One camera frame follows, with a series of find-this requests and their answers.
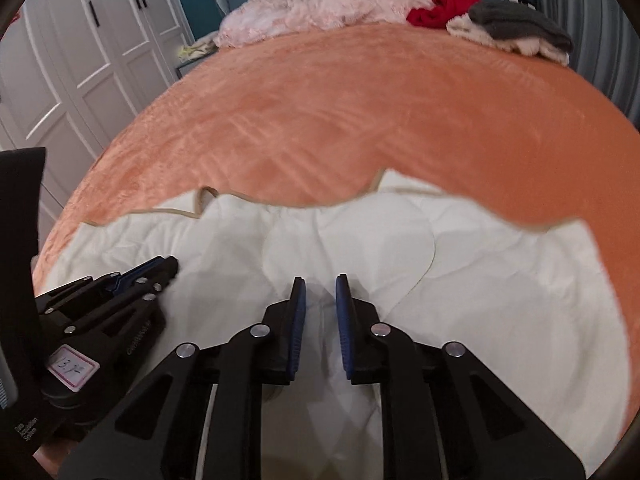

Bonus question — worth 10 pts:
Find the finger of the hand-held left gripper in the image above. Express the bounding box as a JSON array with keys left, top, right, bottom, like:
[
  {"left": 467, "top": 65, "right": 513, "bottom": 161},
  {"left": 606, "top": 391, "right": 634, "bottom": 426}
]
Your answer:
[
  {"left": 34, "top": 256, "right": 180, "bottom": 312},
  {"left": 49, "top": 277, "right": 172, "bottom": 337}
]

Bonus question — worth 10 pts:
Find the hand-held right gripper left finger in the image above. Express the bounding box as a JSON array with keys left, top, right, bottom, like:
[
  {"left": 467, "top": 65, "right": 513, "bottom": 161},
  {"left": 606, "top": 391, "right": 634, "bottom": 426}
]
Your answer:
[{"left": 59, "top": 277, "right": 307, "bottom": 480}]

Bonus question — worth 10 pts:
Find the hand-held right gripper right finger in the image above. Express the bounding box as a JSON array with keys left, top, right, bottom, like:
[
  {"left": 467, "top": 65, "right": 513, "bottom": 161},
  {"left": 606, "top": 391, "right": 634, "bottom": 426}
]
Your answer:
[{"left": 334, "top": 273, "right": 587, "bottom": 480}]

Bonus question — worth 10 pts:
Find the cream quilted jacket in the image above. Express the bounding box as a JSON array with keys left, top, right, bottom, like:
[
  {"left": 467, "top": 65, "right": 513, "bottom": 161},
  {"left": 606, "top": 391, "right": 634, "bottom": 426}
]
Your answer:
[{"left": 32, "top": 167, "right": 631, "bottom": 480}]

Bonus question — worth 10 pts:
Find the orange plush blanket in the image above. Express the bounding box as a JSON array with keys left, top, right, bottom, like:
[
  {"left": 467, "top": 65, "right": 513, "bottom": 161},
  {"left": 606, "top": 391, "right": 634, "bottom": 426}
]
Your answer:
[{"left": 37, "top": 22, "right": 640, "bottom": 271}]

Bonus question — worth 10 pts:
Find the pale cloth on nightstand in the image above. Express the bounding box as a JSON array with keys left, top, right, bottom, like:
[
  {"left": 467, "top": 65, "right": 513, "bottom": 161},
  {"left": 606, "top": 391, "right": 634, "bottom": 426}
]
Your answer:
[{"left": 177, "top": 35, "right": 221, "bottom": 61}]

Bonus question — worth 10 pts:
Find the white panelled wardrobe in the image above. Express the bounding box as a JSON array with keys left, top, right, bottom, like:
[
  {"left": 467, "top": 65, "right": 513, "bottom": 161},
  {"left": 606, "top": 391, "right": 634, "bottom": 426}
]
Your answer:
[{"left": 0, "top": 0, "right": 196, "bottom": 241}]

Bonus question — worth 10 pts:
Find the pink floral quilt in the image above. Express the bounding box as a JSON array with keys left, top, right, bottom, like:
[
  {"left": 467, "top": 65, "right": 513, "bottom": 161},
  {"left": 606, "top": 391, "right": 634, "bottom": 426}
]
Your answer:
[{"left": 214, "top": 0, "right": 443, "bottom": 48}]

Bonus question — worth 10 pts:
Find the cream fluffy garment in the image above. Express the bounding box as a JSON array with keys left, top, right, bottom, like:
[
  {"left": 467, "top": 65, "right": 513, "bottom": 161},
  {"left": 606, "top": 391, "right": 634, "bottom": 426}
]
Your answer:
[{"left": 446, "top": 14, "right": 571, "bottom": 67}]

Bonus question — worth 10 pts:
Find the dark grey knitted sweater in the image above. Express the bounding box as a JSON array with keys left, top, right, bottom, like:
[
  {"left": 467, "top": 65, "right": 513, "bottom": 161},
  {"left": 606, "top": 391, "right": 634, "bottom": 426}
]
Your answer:
[{"left": 467, "top": 1, "right": 575, "bottom": 52}]

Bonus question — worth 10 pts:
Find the grey pleated curtain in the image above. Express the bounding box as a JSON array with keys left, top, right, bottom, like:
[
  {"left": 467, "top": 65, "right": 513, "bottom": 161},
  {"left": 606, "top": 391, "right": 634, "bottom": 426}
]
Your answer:
[{"left": 530, "top": 0, "right": 640, "bottom": 126}]

